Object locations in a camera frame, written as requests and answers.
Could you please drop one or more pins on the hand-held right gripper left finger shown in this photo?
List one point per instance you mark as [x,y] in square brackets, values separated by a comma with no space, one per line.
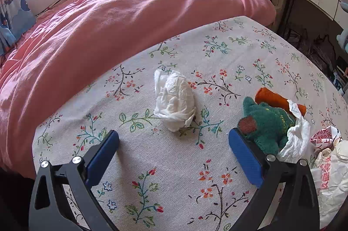
[103,155]

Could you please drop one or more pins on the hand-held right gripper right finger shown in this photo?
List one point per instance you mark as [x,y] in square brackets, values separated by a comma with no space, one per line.
[244,157]

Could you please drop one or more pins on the green plush toy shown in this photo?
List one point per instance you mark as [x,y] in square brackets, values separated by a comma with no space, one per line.
[265,125]

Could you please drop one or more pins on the white tissue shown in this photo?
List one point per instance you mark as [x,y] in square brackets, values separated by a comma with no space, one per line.
[174,100]

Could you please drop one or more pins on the white crumpled plastic bag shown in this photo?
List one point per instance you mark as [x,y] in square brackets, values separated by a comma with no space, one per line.
[297,138]

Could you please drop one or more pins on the floral tablecloth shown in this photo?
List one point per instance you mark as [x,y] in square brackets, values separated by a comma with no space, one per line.
[163,179]

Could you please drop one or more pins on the orange felt carrot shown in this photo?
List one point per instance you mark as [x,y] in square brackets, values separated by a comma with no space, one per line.
[274,100]

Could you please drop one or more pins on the red printed wrapper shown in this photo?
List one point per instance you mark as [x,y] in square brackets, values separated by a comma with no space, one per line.
[326,136]

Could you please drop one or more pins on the white bag with red print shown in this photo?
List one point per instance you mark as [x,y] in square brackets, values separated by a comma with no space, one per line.
[333,187]

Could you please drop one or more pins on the cream crumpled paper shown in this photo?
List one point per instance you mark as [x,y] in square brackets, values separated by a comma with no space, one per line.
[342,150]

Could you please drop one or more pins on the pink blanket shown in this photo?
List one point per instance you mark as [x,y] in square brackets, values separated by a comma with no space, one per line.
[108,16]

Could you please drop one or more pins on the blue printed curtain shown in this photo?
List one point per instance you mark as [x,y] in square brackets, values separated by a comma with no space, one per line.
[13,13]

